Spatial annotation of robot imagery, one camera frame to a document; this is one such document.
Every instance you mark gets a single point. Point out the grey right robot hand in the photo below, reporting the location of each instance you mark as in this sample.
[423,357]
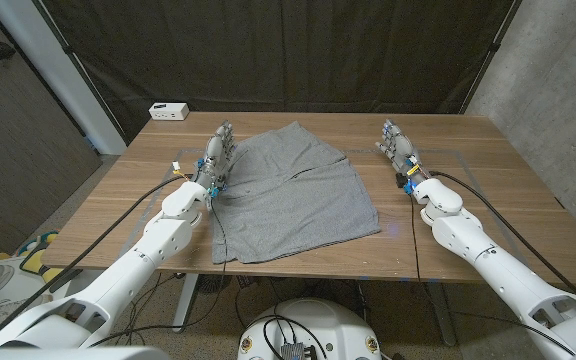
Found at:
[402,150]

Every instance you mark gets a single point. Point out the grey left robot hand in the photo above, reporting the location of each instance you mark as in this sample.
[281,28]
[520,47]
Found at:
[214,160]

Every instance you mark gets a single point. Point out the grey shorts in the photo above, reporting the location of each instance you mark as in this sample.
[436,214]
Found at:
[293,200]

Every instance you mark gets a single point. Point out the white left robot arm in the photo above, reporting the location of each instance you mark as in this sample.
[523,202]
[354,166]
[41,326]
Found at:
[118,280]

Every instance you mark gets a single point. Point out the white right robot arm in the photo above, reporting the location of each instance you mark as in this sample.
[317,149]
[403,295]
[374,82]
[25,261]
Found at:
[493,270]

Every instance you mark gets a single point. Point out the white power strip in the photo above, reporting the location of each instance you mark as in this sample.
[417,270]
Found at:
[168,111]

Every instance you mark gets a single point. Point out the black backdrop curtain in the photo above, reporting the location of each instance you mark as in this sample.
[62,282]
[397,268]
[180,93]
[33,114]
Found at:
[293,50]

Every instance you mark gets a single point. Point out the black backdrop stand pole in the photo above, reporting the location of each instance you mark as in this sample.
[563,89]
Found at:
[492,47]
[70,50]

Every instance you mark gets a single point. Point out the white table leg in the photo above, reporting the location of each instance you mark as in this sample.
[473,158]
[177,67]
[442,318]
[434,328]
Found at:
[185,300]

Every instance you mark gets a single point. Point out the grey table leg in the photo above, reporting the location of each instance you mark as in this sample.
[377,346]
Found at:
[440,310]

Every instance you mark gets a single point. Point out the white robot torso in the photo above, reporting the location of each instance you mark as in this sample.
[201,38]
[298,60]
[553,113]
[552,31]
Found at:
[328,325]

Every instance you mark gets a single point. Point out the yellow black floor pad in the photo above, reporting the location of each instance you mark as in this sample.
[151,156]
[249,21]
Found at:
[53,274]

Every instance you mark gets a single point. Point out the dark wooden door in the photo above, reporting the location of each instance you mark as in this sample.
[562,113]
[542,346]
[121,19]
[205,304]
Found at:
[18,125]

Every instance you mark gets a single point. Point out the white floor mat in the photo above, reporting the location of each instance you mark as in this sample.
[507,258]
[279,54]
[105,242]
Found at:
[25,282]

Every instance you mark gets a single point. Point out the white door frame post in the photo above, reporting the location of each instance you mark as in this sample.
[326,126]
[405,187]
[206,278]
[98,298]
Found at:
[68,75]

